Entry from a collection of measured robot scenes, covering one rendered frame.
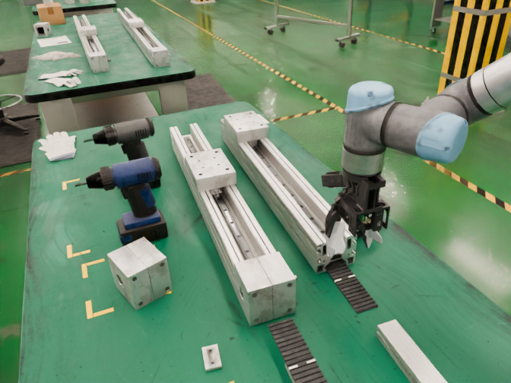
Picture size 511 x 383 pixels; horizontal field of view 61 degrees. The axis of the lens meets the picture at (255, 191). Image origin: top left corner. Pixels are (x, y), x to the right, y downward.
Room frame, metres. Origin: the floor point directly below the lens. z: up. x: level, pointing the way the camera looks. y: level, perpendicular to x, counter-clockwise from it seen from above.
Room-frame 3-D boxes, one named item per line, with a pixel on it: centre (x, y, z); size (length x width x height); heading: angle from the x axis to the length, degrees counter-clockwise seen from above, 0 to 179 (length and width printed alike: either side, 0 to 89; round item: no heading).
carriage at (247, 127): (1.38, 0.02, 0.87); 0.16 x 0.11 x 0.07; 18
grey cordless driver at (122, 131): (1.17, 0.39, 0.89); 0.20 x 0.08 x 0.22; 117
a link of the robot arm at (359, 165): (0.69, -0.20, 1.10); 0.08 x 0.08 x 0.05
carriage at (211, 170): (1.08, 0.13, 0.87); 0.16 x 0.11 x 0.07; 18
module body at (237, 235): (1.08, 0.13, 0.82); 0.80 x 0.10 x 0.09; 18
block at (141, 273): (0.73, 0.25, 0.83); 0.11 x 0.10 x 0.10; 129
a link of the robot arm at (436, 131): (0.63, -0.28, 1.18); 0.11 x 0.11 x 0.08; 45
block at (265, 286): (0.66, -0.02, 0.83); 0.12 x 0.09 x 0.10; 108
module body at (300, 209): (1.14, -0.05, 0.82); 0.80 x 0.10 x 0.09; 18
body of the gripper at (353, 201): (0.69, -0.20, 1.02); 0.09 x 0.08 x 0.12; 18
